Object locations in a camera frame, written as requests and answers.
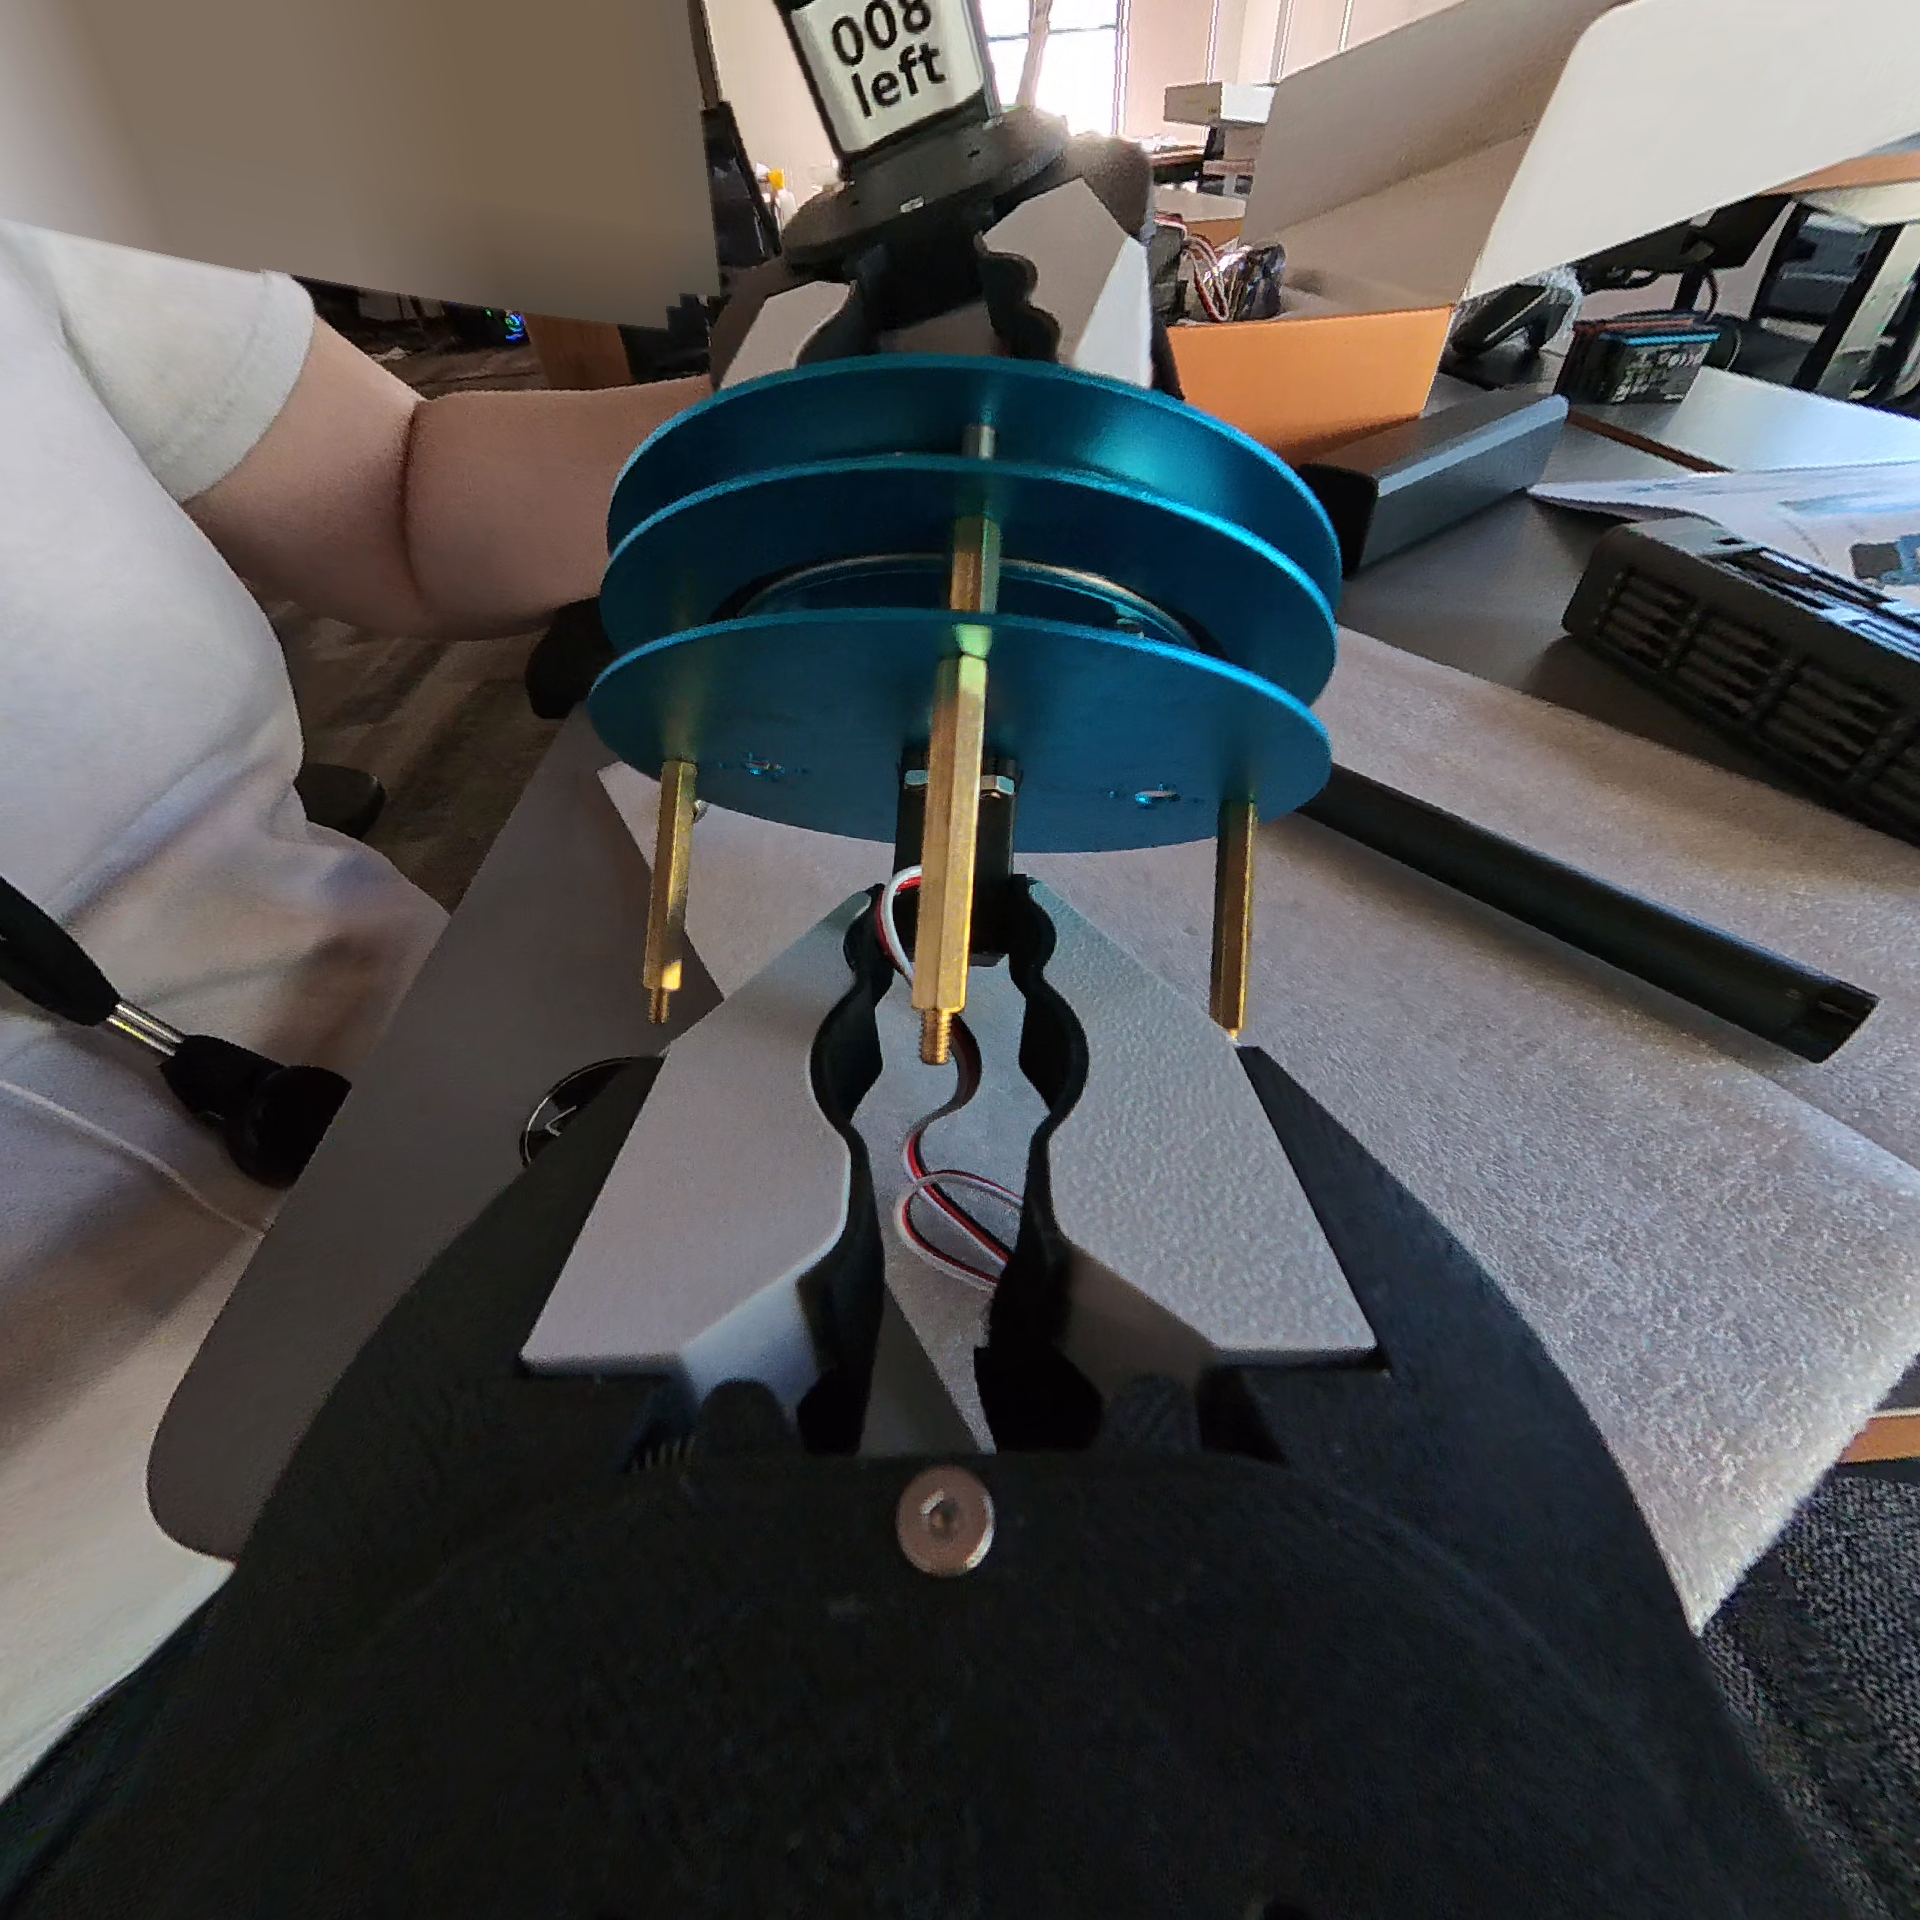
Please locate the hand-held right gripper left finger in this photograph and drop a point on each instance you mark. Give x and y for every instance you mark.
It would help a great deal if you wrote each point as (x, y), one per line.
(704, 1201)

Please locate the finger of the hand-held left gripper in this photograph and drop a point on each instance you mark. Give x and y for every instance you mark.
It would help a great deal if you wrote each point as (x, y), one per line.
(1080, 285)
(780, 340)

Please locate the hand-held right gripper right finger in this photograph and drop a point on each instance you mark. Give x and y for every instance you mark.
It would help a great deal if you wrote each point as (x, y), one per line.
(1201, 1201)

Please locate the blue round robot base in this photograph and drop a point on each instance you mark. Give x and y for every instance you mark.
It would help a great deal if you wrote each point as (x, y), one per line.
(750, 705)

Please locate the person's left forearm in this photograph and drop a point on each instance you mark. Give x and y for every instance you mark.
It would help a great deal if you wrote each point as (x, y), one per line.
(494, 494)

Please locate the round black desk grommet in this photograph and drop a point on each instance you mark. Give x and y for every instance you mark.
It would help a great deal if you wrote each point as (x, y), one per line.
(580, 1109)

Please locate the grey office desk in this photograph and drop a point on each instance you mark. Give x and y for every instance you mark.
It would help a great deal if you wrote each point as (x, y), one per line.
(1800, 429)

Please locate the orange cardboard box white lid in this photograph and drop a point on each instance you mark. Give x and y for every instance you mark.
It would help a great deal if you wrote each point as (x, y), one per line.
(1307, 382)

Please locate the grey rectangular tube sleeve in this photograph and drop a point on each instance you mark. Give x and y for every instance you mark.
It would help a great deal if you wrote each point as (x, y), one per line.
(1455, 464)

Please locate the black pen-shaped screwdriver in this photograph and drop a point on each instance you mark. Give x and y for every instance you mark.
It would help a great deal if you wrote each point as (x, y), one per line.
(1575, 902)

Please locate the small black box blue label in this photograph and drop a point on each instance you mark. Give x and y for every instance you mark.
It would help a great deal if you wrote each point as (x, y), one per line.
(1641, 369)

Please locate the black screwdriver bit case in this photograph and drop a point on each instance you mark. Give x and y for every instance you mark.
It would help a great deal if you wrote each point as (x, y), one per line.
(1724, 662)

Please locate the open instruction booklet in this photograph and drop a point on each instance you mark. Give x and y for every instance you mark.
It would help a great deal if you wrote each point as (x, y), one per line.
(1800, 503)

